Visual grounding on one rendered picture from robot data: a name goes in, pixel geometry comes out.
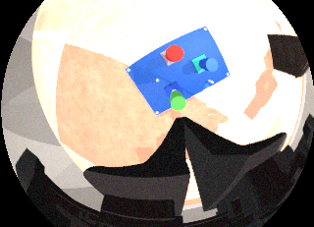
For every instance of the blue circuit board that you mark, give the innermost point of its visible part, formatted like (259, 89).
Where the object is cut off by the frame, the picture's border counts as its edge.
(177, 70)

